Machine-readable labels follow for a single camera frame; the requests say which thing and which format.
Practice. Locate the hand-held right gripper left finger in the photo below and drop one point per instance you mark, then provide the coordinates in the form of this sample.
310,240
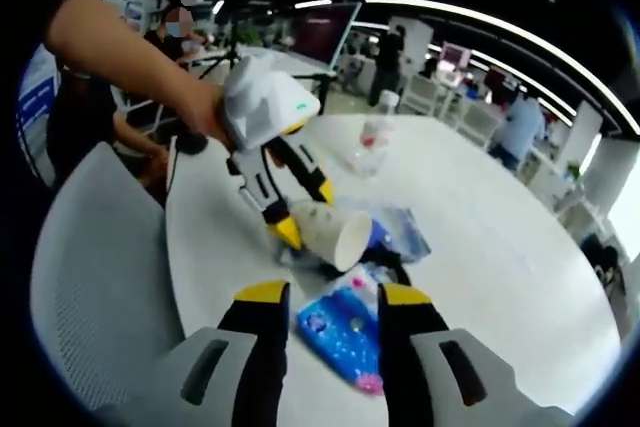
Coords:
260,347

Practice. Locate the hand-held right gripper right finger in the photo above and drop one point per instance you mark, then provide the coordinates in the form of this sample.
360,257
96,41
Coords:
410,347

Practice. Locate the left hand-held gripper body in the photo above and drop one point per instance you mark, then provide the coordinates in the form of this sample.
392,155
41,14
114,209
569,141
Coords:
265,97

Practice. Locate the printed paper cup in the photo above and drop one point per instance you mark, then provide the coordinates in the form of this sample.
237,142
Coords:
320,227

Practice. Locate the clear plastic water bottle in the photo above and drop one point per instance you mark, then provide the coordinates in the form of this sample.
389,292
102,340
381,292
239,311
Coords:
372,147

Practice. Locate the blue tissue pack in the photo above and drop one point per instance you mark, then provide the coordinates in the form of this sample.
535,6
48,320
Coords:
335,327

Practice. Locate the blue and white packet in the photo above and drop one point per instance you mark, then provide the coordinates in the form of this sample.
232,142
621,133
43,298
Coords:
405,237

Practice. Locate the dark display screen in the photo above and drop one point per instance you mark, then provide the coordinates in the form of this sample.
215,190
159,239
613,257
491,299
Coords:
322,29

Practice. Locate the white table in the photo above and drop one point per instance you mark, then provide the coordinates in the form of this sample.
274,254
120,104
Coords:
475,272

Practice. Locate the grey mesh chair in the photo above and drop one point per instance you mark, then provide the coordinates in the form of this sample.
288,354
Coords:
100,272

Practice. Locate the small pink screen monitor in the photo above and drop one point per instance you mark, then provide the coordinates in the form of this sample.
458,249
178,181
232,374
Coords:
456,56

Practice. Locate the green potted plant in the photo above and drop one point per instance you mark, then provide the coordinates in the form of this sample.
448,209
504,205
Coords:
575,169

